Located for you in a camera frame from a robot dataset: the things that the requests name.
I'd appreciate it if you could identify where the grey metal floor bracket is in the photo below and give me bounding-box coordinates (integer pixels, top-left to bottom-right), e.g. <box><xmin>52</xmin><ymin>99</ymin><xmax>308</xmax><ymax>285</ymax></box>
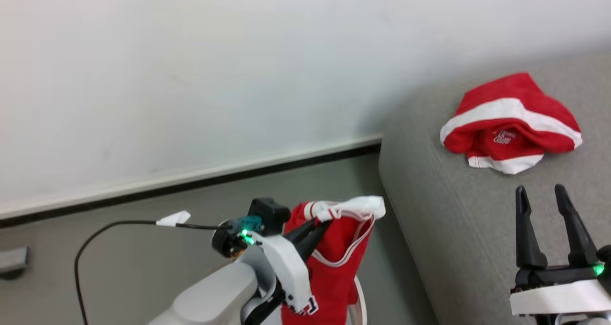
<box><xmin>0</xmin><ymin>246</ymin><xmax>30</xmax><ymax>279</ymax></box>

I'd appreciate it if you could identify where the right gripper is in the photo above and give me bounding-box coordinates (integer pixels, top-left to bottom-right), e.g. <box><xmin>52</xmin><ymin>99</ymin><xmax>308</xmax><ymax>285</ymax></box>
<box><xmin>509</xmin><ymin>184</ymin><xmax>611</xmax><ymax>325</ymax></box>

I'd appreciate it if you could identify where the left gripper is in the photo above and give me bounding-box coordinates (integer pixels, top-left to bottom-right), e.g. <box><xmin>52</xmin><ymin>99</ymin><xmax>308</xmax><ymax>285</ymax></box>
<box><xmin>211</xmin><ymin>214</ymin><xmax>333</xmax><ymax>316</ymax></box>

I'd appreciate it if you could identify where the red white-trimmed jersey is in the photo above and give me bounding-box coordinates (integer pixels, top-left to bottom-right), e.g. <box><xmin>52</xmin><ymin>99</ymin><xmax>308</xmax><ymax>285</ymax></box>
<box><xmin>281</xmin><ymin>196</ymin><xmax>387</xmax><ymax>325</ymax></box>

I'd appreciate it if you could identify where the white and black baseboard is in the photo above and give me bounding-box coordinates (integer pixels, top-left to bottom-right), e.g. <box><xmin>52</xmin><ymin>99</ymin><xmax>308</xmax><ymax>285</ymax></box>
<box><xmin>0</xmin><ymin>134</ymin><xmax>383</xmax><ymax>229</ymax></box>

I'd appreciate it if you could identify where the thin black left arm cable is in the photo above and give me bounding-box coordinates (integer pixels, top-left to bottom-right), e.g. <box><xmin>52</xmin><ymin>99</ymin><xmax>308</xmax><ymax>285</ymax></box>
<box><xmin>74</xmin><ymin>220</ymin><xmax>232</xmax><ymax>325</ymax></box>

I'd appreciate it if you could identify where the red white jersey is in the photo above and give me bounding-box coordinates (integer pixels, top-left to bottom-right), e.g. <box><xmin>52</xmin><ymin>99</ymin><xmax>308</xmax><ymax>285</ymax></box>
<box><xmin>440</xmin><ymin>73</ymin><xmax>583</xmax><ymax>175</ymax></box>

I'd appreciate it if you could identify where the grey fabric sofa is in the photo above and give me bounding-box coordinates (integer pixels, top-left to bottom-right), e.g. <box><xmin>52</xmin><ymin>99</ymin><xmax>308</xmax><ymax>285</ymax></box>
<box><xmin>378</xmin><ymin>48</ymin><xmax>611</xmax><ymax>325</ymax></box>

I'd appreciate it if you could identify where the white cable tag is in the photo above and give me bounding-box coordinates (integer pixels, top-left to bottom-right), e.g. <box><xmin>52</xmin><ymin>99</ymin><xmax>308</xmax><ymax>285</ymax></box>
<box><xmin>156</xmin><ymin>211</ymin><xmax>192</xmax><ymax>228</ymax></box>

